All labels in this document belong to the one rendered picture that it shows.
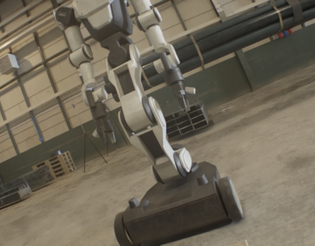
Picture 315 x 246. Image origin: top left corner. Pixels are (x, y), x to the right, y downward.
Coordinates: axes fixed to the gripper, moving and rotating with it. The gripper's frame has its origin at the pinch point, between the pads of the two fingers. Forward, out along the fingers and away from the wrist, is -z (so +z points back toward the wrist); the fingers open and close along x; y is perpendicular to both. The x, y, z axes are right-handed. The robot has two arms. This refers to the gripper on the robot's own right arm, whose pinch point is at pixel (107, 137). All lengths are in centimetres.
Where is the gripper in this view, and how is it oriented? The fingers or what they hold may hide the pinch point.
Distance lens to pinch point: 132.1
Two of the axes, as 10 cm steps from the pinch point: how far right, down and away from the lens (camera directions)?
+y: 9.0, -3.9, -2.1
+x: -2.6, -0.9, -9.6
